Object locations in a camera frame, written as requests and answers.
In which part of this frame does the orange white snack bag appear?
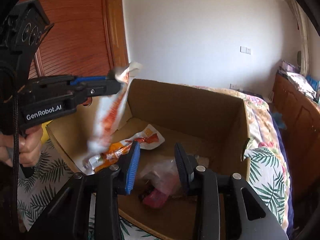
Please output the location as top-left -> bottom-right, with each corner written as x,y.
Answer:
84,124 -> 165,173

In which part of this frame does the white long snack packet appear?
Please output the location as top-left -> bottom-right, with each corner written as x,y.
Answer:
87,62 -> 143,154

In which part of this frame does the clear bag of snacks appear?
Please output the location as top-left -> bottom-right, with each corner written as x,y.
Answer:
138,155 -> 209,209

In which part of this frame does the person's left hand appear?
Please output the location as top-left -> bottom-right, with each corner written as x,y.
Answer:
1,125 -> 43,167

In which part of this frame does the yellow Pikachu plush toy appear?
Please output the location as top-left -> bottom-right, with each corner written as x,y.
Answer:
41,120 -> 52,144

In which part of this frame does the brown cardboard box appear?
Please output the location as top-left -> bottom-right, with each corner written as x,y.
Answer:
45,78 -> 252,240

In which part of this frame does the wooden slatted wardrobe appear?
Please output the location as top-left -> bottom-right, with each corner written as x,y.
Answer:
21,0 -> 129,78

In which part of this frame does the leaf print cloth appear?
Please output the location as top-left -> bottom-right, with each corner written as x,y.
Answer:
16,140 -> 287,239

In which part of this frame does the floral bed quilt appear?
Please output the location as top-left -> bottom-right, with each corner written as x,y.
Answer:
194,86 -> 293,235

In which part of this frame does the wooden sideboard cabinet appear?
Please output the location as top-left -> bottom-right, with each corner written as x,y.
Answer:
273,74 -> 319,198

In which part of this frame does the folded floral cloth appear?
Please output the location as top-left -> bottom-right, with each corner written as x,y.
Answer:
286,72 -> 316,100

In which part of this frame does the patterned window curtain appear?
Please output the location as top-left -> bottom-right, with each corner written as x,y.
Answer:
285,0 -> 310,77

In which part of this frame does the white wall switch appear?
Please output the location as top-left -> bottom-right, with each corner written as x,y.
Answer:
240,46 -> 251,55

